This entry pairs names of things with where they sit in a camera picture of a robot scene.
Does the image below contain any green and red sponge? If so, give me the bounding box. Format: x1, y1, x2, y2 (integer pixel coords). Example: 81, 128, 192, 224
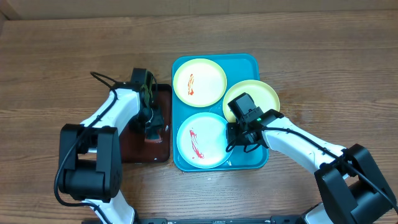
145, 132, 162, 143

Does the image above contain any yellow plate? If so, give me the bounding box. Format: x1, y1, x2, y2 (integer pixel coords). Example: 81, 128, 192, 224
223, 80, 280, 123
173, 58, 228, 108

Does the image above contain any light blue plate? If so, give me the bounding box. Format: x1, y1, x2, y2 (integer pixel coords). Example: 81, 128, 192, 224
176, 112, 231, 169

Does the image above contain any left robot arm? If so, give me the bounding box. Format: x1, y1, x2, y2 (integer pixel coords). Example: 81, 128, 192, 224
53, 81, 165, 223

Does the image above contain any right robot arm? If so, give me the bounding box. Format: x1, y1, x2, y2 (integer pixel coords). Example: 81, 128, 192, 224
226, 108, 397, 223

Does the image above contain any black tray with red water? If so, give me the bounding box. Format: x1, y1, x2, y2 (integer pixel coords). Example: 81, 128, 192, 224
119, 84, 172, 163

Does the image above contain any teal plastic tray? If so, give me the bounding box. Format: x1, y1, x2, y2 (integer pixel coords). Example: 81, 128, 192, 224
172, 54, 269, 172

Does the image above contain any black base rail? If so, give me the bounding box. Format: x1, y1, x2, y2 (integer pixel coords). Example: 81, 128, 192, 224
134, 215, 304, 224

